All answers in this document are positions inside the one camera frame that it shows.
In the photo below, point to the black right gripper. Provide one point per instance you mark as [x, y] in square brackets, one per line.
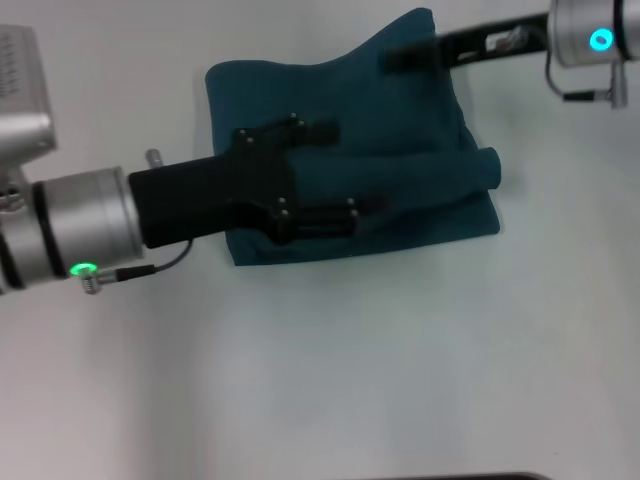
[500, 42]

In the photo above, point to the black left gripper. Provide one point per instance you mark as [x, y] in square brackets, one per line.
[215, 195]

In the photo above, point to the teal t-shirt with cream letters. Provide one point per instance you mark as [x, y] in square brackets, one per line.
[375, 150]

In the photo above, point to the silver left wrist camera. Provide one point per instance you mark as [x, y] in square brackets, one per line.
[22, 100]

